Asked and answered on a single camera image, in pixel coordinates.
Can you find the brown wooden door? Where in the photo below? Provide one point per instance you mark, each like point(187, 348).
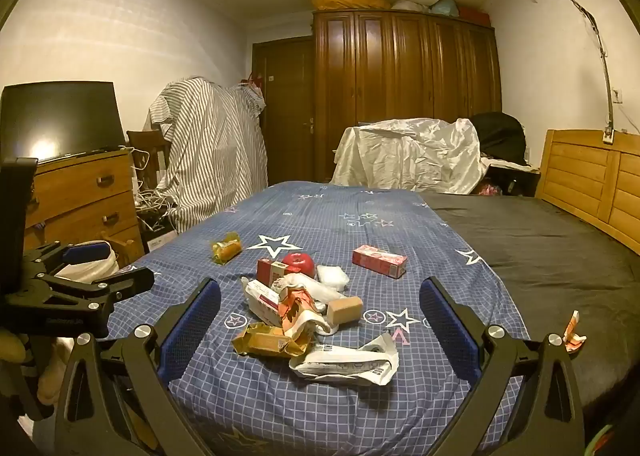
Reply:
point(287, 111)

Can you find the dark side table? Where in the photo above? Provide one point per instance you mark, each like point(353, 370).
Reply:
point(515, 179)

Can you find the white wall socket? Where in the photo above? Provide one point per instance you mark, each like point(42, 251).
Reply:
point(618, 96)

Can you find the wooden bed headboard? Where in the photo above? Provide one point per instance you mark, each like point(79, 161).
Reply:
point(585, 176)

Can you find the grey striped cloth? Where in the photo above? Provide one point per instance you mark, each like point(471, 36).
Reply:
point(210, 146)

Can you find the white paper tube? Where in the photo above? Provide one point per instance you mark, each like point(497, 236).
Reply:
point(315, 288)

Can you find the white plastic wad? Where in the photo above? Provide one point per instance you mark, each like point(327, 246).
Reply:
point(332, 277)

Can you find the pale blue bag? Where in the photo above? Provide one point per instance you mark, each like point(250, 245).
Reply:
point(447, 7)

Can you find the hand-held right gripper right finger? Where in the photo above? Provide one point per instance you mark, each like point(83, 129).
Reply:
point(447, 331)

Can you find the white medicine box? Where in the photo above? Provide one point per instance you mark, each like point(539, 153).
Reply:
point(261, 298)

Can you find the gold foil packet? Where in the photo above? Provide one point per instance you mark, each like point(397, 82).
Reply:
point(265, 341)

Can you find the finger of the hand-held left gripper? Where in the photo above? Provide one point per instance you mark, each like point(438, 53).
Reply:
point(90, 252)
point(125, 281)

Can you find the person's left hand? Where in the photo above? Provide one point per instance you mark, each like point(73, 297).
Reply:
point(10, 346)

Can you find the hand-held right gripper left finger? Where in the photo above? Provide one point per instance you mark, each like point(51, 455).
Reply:
point(192, 326)

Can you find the black bag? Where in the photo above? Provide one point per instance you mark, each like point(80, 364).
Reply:
point(500, 136)

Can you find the curved metal rod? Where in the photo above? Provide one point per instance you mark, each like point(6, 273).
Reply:
point(595, 31)

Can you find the wooden chest of drawers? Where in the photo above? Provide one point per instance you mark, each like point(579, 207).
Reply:
point(75, 186)

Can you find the orange torn wrapper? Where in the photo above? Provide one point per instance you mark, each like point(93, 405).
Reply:
point(572, 333)

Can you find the blue star printed blanket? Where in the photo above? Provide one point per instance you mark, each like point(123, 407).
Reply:
point(320, 216)

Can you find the orange and white packet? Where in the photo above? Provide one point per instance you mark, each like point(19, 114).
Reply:
point(297, 311)

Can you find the white bucket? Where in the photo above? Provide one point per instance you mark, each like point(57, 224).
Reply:
point(97, 268)

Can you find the white mailer bag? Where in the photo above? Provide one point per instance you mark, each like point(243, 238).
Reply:
point(345, 362)

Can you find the brown wooden wardrobe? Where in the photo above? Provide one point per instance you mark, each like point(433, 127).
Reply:
point(410, 76)

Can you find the small red and white box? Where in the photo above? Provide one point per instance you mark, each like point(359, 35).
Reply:
point(270, 271)

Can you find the black bed sheet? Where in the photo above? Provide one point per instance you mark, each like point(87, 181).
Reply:
point(540, 246)

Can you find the knife block carton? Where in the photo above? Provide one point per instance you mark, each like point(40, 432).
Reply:
point(159, 237)

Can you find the yellow snack packet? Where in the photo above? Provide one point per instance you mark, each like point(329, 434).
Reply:
point(226, 247)

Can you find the black flat television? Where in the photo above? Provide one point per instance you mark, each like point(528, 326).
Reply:
point(60, 116)

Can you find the dark wooden chair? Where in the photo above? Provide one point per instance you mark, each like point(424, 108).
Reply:
point(147, 146)

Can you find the pink carton box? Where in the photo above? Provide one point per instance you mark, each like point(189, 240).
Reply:
point(378, 261)

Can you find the red apple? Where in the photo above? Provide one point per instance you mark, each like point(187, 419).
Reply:
point(302, 263)

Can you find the red storage box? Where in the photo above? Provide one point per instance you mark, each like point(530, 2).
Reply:
point(475, 15)

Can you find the brown block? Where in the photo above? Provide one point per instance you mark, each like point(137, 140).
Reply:
point(345, 308)

